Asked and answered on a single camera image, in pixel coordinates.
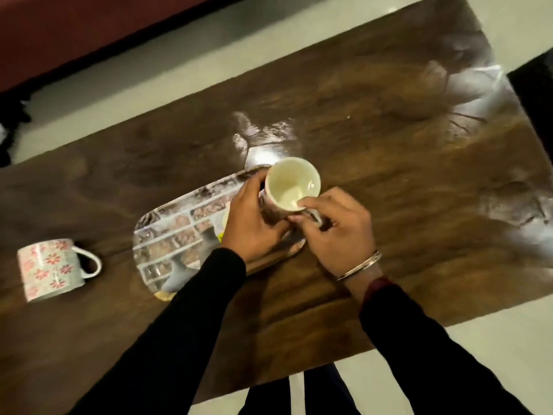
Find black furniture piece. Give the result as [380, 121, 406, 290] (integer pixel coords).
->
[505, 51, 553, 170]

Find dark red sofa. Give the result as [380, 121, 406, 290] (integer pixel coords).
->
[0, 0, 221, 95]

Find person's right hand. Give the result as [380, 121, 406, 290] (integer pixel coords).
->
[287, 187, 382, 281]

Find white cup with pink flowers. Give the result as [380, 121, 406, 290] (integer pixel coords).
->
[17, 238, 103, 303]

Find patterned cup with cream inside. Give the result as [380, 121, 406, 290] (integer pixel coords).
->
[258, 157, 325, 227]

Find black fringed cloth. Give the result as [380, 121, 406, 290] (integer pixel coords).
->
[0, 88, 34, 168]

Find printed oblong serving tray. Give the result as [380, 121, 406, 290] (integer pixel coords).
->
[132, 164, 308, 303]

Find thin metal bangle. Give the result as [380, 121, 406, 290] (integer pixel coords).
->
[335, 250, 383, 282]

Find person's right forearm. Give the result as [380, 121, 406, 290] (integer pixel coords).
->
[346, 260, 535, 415]

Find person's left forearm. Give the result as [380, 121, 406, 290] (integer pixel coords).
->
[68, 248, 248, 415]

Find black trousers with white stripe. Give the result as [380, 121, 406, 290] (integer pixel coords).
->
[237, 363, 363, 415]

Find person's left hand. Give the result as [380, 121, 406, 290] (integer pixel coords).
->
[220, 168, 296, 265]

